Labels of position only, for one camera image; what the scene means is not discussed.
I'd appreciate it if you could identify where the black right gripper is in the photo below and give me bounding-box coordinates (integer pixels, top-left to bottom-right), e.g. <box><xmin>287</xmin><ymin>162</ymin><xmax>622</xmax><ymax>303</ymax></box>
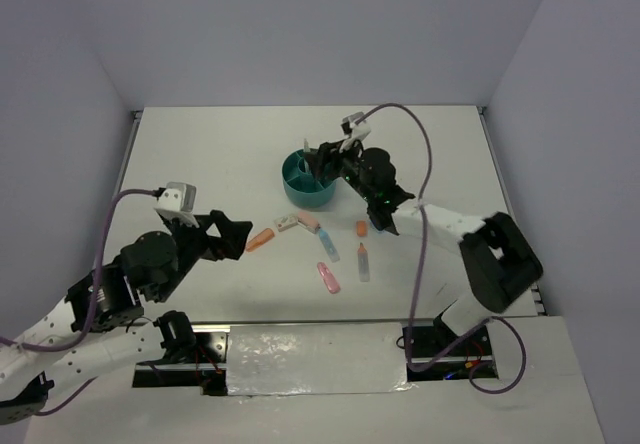
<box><xmin>303</xmin><ymin>135</ymin><xmax>375</xmax><ymax>204</ymax></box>

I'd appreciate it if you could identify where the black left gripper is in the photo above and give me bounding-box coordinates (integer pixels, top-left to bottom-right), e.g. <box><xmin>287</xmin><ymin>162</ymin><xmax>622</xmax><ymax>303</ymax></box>
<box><xmin>156</xmin><ymin>209</ymin><xmax>255</xmax><ymax>302</ymax></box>

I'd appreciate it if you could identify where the blue highlighter marker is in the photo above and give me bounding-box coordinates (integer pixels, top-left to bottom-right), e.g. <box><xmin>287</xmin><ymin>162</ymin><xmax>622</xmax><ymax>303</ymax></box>
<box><xmin>318</xmin><ymin>228</ymin><xmax>340</xmax><ymax>262</ymax></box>

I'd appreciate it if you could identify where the grey translucent highlighter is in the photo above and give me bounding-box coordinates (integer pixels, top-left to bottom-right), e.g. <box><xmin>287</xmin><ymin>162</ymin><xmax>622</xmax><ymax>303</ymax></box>
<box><xmin>357</xmin><ymin>242</ymin><xmax>370</xmax><ymax>282</ymax></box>

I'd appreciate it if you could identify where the yellow gel pen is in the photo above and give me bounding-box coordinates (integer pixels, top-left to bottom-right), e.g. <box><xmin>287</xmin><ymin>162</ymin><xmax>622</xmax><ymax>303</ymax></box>
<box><xmin>303</xmin><ymin>138</ymin><xmax>311</xmax><ymax>173</ymax></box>

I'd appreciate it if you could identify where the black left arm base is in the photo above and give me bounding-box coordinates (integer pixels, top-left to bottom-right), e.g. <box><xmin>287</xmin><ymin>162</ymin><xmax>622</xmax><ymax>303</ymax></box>
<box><xmin>125</xmin><ymin>311</ymin><xmax>230</xmax><ymax>397</ymax></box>

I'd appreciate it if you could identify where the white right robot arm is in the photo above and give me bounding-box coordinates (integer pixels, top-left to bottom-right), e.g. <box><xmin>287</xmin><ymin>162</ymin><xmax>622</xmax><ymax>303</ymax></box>
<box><xmin>304</xmin><ymin>141</ymin><xmax>543</xmax><ymax>355</ymax></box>

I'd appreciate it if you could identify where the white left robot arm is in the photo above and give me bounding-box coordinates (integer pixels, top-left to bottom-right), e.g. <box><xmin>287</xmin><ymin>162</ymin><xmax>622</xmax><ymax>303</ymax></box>
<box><xmin>1</xmin><ymin>210</ymin><xmax>253</xmax><ymax>425</ymax></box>

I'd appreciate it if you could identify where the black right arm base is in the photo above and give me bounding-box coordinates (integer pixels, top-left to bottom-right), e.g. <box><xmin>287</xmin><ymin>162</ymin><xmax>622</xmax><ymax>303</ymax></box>
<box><xmin>406</xmin><ymin>325</ymin><xmax>498</xmax><ymax>383</ymax></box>

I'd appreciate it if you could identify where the orange capsule correction tape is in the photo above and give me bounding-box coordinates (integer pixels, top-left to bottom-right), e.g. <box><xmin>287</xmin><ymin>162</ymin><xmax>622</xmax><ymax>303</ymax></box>
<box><xmin>245</xmin><ymin>228</ymin><xmax>275</xmax><ymax>252</ymax></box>

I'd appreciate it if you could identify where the teal round divided organizer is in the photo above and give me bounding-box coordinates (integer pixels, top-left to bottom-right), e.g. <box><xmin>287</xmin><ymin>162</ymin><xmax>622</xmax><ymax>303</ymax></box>
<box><xmin>281</xmin><ymin>149</ymin><xmax>336</xmax><ymax>209</ymax></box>

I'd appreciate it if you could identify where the white staple box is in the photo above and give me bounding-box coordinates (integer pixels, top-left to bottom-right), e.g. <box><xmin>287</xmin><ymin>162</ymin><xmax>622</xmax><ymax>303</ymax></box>
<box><xmin>274</xmin><ymin>214</ymin><xmax>298</xmax><ymax>232</ymax></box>

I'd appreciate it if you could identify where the pink capsule correction tape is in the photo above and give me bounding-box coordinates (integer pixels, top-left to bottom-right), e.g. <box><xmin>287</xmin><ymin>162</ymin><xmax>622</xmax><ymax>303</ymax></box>
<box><xmin>317</xmin><ymin>262</ymin><xmax>341</xmax><ymax>294</ymax></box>

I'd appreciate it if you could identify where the silver foil tape sheet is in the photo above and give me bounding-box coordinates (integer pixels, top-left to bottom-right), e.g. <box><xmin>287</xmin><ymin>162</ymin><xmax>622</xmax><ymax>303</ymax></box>
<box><xmin>226</xmin><ymin>323</ymin><xmax>410</xmax><ymax>397</ymax></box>

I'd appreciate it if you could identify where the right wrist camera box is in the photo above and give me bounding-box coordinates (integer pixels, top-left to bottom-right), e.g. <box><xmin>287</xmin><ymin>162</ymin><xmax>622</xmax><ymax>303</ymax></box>
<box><xmin>339</xmin><ymin>112</ymin><xmax>371</xmax><ymax>153</ymax></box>

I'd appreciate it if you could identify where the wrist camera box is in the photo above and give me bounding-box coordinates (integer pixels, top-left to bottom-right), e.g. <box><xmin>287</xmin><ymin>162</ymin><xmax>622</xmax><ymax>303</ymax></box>
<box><xmin>155</xmin><ymin>182</ymin><xmax>197</xmax><ymax>213</ymax></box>
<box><xmin>339</xmin><ymin>112</ymin><xmax>371</xmax><ymax>153</ymax></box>

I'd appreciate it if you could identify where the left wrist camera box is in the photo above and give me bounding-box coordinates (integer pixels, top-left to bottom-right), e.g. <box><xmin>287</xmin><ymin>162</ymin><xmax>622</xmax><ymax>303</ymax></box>
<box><xmin>155</xmin><ymin>182</ymin><xmax>197</xmax><ymax>213</ymax></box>

